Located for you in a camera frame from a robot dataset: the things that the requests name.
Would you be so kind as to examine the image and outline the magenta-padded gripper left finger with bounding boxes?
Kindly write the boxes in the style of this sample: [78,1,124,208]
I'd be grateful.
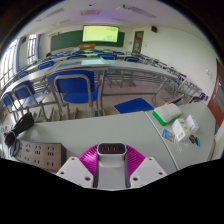
[55,145,99,188]

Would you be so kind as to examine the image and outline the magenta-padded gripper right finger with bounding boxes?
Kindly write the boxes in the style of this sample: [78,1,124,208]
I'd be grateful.
[126,145,167,189]

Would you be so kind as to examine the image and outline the white charger block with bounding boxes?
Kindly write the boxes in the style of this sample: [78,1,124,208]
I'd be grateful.
[92,142,132,190]

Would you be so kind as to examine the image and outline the dark brown power strip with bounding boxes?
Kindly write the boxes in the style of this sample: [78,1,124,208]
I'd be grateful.
[14,139,67,173]

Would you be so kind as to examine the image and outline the blue printed card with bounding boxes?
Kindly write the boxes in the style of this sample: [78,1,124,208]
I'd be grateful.
[160,128,177,144]

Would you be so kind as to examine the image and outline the white box with green print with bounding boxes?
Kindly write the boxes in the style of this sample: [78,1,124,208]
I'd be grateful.
[171,118,190,143]
[185,114,200,134]

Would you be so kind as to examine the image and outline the small blue black gadget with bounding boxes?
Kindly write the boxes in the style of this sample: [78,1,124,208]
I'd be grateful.
[188,133,202,148]

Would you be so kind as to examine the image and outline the green and white pack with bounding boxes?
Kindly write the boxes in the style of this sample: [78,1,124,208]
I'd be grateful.
[152,103,183,127]

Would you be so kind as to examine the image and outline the long white classroom desk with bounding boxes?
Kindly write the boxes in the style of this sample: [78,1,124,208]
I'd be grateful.
[0,68,56,98]
[99,59,181,98]

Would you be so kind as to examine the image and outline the grey framed flat panel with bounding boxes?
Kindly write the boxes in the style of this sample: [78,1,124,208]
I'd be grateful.
[54,58,111,71]

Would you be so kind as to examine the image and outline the group of blue chairs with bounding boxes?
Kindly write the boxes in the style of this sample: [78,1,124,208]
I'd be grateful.
[16,49,209,104]

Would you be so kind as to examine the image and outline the bright paned window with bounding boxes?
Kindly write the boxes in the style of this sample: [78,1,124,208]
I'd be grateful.
[0,39,18,88]
[27,33,38,64]

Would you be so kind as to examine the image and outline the orange teacher podium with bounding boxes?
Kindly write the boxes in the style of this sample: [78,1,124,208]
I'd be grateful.
[78,43,97,50]

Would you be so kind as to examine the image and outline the blue curtain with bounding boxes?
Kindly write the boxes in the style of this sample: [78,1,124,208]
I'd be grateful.
[35,33,41,63]
[15,39,22,73]

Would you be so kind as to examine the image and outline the green chalkboard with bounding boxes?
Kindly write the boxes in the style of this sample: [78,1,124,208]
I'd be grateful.
[50,29,126,52]

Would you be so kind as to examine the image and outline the lit projector screen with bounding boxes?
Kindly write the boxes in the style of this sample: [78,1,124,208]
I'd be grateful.
[82,24,120,44]

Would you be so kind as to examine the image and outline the ceiling vents and lights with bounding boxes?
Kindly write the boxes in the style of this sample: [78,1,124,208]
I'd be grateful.
[36,3,158,23]

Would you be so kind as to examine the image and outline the black coiled cable bundle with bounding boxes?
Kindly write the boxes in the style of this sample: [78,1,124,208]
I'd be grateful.
[3,111,35,158]

